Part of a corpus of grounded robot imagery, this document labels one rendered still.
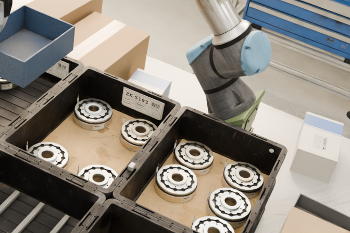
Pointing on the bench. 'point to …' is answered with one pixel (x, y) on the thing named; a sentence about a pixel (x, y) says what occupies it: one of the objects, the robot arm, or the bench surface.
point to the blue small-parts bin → (32, 44)
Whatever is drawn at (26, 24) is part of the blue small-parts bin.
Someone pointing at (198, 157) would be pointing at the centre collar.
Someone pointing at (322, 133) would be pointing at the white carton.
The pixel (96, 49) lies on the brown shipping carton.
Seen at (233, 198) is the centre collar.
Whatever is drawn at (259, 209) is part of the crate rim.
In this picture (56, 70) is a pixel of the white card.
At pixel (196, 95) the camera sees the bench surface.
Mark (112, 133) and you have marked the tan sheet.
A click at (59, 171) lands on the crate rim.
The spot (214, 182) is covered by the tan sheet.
